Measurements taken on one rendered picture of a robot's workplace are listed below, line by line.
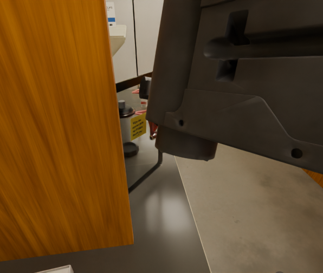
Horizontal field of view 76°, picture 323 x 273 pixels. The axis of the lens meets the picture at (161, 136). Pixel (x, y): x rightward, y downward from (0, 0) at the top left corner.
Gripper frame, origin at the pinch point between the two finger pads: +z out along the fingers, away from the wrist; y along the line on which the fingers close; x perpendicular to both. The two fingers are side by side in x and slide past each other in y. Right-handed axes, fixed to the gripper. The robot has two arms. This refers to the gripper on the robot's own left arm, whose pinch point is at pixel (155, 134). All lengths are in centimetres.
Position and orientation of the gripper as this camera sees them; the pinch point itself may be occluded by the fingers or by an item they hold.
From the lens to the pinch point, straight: 68.7
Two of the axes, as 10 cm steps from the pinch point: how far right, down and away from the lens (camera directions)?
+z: -3.4, 6.5, 6.8
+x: 5.8, -4.3, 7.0
